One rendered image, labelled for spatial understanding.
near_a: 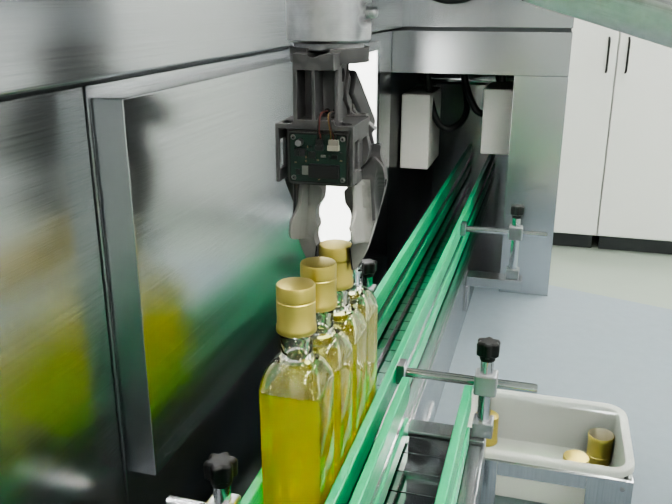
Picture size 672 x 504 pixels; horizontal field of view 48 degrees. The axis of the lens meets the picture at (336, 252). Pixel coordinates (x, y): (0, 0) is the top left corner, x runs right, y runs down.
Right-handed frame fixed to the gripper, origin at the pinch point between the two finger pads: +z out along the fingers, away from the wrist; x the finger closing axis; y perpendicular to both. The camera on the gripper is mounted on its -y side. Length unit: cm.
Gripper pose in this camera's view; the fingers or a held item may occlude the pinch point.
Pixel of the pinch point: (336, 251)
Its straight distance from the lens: 75.2
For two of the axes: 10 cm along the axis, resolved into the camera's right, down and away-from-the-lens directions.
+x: 9.6, 0.8, -2.5
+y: -2.7, 3.1, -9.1
